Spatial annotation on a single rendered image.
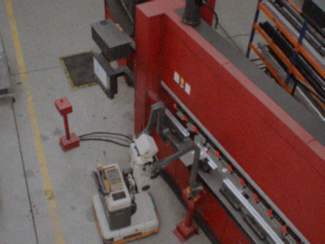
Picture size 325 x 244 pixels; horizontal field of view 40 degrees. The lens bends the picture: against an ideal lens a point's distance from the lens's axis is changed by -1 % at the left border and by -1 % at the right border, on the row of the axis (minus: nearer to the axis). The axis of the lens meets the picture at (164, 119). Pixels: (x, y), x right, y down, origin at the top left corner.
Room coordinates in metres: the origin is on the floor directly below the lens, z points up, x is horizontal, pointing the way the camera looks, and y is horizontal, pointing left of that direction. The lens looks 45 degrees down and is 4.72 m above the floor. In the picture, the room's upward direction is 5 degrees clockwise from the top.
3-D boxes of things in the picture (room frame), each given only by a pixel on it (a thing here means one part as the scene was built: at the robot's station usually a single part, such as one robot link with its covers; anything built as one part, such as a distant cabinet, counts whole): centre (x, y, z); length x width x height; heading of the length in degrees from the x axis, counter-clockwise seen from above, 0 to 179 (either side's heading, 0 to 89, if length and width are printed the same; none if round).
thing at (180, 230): (2.81, -0.36, 0.06); 0.25 x 0.20 x 0.12; 131
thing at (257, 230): (2.40, -0.98, 0.89); 0.30 x 0.05 x 0.03; 35
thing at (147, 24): (4.15, -0.03, 1.15); 0.85 x 0.25 x 2.30; 125
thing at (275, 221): (2.29, -1.13, 1.26); 0.15 x 0.09 x 0.17; 35
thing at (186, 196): (2.83, -0.38, 0.75); 0.20 x 0.16 x 0.18; 41
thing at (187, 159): (3.16, -0.33, 1.00); 0.26 x 0.18 x 0.01; 125
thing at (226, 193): (2.72, -0.75, 0.89); 0.30 x 0.05 x 0.03; 35
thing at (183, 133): (3.70, -0.13, 0.92); 0.50 x 0.06 x 0.10; 35
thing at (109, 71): (3.91, 0.71, 1.42); 0.45 x 0.12 x 0.36; 34
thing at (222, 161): (2.94, -0.66, 1.26); 0.15 x 0.09 x 0.17; 35
